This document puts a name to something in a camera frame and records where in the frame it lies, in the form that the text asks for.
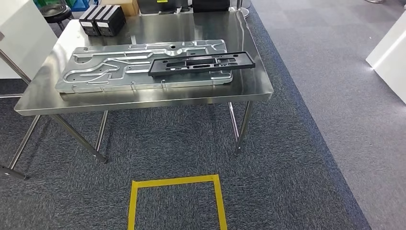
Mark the steel stanchion base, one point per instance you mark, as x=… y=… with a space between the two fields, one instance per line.
x=374 y=1
x=241 y=12

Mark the brown cardboard box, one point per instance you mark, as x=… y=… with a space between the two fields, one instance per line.
x=127 y=8

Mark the dark grey equipment case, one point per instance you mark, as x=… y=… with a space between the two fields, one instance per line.
x=158 y=6

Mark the black ribbed box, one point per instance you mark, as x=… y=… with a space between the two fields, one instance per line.
x=88 y=23
x=112 y=22

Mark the black round stool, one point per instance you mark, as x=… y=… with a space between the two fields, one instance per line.
x=55 y=12

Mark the steel workbench table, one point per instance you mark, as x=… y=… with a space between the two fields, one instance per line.
x=190 y=28

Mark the black carry bag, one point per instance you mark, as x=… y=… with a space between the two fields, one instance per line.
x=211 y=5

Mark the black plastic plate part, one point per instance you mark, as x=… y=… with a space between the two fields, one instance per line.
x=244 y=62

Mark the yellow floor tape square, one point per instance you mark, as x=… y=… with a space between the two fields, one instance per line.
x=174 y=181

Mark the white cabinet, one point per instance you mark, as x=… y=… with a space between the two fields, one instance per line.
x=25 y=41

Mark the green plastic crate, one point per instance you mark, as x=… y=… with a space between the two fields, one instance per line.
x=47 y=2

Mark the stamped silver metal plate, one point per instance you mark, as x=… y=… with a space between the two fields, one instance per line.
x=111 y=68

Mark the white block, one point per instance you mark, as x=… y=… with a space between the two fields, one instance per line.
x=391 y=60

